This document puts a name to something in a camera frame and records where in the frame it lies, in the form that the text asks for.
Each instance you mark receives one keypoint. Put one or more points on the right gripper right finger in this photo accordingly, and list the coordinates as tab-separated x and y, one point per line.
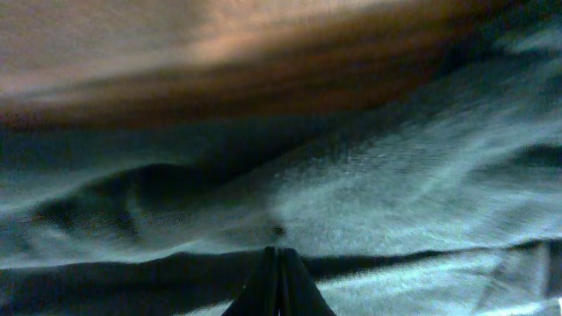
298	293

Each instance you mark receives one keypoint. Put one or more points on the dark green t-shirt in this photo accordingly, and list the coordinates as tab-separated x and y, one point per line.
447	203

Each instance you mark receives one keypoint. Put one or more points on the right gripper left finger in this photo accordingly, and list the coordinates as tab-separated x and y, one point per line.
259	294

